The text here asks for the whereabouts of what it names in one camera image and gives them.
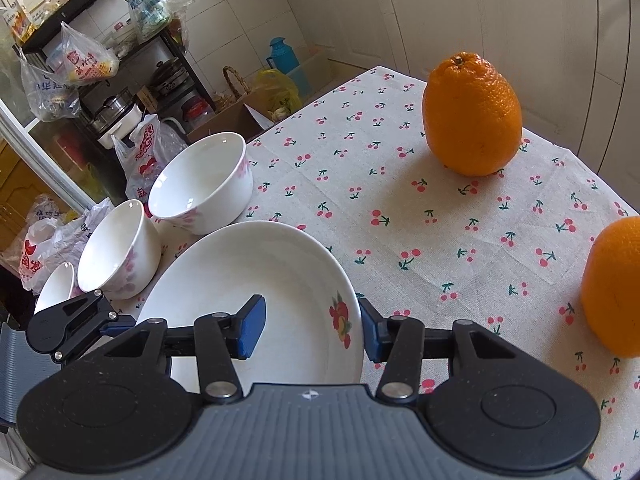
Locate orange with green leaf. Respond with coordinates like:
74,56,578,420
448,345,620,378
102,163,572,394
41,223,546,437
580,217,639,359

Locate white plate with fruit print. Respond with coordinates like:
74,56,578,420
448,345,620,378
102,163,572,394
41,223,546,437
139,221,363,390

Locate bumpy orange without leaf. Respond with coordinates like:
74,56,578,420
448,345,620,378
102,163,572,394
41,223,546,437
422,52,523,177

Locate white plastic bag on rack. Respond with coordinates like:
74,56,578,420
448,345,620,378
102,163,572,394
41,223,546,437
47,22,119,87

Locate cherry print tablecloth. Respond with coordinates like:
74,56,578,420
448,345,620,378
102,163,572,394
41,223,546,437
243,66,639,479

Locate teal thermos jug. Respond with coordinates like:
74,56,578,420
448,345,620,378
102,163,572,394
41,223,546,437
266,37,299,74

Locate crumpled white bag near floor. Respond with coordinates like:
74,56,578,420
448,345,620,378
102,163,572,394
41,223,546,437
1,194,114,296

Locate red white plastic bag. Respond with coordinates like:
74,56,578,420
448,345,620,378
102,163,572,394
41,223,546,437
111,114,186,204

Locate wicker basket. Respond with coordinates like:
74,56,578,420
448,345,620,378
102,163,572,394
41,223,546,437
214,65,252,112

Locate white kitchen cabinets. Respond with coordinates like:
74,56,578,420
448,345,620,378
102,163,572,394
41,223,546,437
276,0,640,187

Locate black metal kitchen rack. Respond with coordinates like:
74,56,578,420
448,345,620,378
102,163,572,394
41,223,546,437
19,0,217,151

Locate white floral bowl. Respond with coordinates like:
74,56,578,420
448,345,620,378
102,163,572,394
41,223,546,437
77,200,162,300
35,261,76,313
148,132,253,235

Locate cardboard box on floor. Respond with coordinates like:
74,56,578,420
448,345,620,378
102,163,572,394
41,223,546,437
186,89,274,143

